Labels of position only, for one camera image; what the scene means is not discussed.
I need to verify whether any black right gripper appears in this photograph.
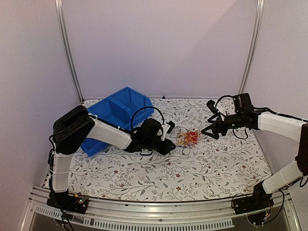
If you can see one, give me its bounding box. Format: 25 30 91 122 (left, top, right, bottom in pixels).
202 113 244 140

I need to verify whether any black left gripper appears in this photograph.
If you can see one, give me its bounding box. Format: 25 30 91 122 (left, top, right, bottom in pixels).
144 138 176 156

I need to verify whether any blue cable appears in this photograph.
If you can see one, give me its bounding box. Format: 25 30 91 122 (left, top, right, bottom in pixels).
180 141 200 156

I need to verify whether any yellow cable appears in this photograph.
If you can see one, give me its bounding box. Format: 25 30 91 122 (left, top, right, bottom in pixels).
175 132 200 148

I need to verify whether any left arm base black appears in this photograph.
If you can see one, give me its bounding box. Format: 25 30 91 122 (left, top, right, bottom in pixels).
47 191 89 214

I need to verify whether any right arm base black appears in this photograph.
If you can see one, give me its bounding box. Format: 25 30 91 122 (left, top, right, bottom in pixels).
231 182 274 226

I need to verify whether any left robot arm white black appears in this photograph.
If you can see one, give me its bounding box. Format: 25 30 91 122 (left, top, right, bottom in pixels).
48 105 176 209

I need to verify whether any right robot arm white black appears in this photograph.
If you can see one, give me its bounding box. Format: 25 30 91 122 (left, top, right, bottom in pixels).
201 93 308 210

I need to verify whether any floral patterned table mat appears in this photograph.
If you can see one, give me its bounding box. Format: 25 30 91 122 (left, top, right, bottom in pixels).
68 99 272 202

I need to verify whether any blue three-compartment plastic bin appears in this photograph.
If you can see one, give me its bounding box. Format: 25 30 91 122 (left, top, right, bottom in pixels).
79 86 155 158

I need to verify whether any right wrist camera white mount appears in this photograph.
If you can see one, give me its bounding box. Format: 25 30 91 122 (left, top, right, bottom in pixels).
206 100 226 121

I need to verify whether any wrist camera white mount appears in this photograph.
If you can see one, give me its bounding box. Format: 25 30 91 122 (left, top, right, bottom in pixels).
206 100 226 121
161 121 175 141

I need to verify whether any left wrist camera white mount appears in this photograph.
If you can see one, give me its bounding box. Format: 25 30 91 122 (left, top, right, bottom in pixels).
161 121 175 141

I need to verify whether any right aluminium frame post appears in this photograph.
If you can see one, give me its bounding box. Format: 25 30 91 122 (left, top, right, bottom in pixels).
238 0 264 94

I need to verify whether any aluminium frame post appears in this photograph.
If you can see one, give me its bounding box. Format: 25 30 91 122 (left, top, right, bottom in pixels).
238 0 264 94
54 0 84 103

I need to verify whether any aluminium front rail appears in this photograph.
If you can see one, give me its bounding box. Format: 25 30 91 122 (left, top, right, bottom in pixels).
21 186 303 231

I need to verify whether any left aluminium frame post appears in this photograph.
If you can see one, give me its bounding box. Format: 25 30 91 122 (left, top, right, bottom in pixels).
54 0 84 103

